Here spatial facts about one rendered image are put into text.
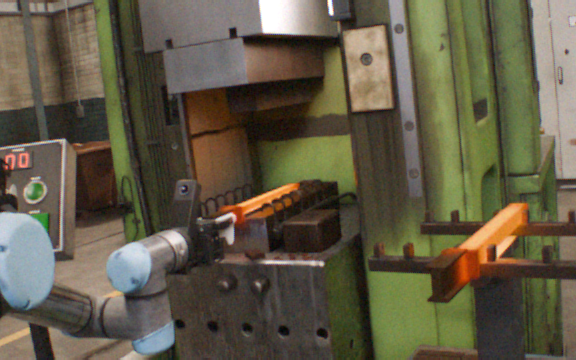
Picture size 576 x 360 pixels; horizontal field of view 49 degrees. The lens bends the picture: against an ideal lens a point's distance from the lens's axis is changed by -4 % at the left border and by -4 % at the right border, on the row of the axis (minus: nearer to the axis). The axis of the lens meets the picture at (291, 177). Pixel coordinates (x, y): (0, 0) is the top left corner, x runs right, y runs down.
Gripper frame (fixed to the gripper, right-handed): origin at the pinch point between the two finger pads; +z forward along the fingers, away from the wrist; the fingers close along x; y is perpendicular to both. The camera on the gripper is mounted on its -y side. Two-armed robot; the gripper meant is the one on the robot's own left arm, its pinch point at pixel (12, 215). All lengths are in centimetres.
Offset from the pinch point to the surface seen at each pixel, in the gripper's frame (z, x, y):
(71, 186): 16.2, -6.8, 12.2
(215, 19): -13, -48, 33
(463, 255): -44, -81, -30
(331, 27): 13, -73, 46
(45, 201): 11.2, -2.5, 7.0
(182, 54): -7.1, -39.7, 29.4
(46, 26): 713, 328, 607
